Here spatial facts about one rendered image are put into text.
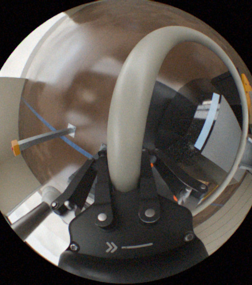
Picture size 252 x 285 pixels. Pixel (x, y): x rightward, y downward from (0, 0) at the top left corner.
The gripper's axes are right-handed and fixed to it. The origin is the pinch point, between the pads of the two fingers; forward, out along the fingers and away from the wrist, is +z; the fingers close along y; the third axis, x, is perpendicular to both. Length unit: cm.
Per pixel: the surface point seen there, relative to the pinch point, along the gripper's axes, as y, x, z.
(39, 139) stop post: -102, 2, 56
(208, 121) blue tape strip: 41.3, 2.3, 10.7
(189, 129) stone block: 33.8, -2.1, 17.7
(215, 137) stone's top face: 44.1, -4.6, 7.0
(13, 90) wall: -500, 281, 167
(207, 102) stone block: 45.1, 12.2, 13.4
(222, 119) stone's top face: 50, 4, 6
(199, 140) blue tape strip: 35.7, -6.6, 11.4
